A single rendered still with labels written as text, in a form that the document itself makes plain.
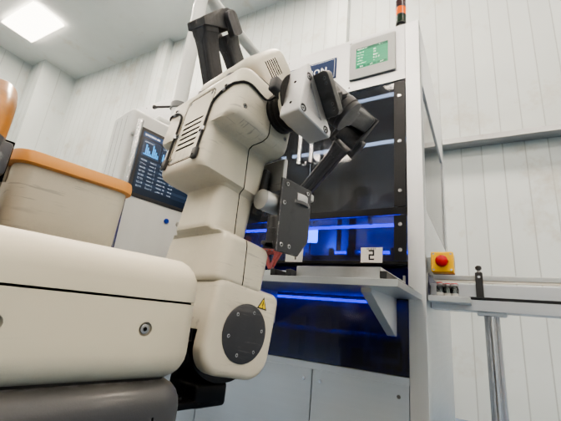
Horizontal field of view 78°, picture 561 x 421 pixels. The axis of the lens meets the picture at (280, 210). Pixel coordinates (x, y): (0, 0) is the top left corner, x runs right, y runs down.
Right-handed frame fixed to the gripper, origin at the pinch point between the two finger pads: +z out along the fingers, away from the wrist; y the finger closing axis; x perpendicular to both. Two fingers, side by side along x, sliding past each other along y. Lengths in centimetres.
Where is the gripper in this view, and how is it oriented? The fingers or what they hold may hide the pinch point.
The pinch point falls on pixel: (270, 266)
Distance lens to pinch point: 133.1
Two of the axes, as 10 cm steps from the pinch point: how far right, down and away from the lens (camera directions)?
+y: 2.6, 2.7, 9.3
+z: -0.9, 9.6, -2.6
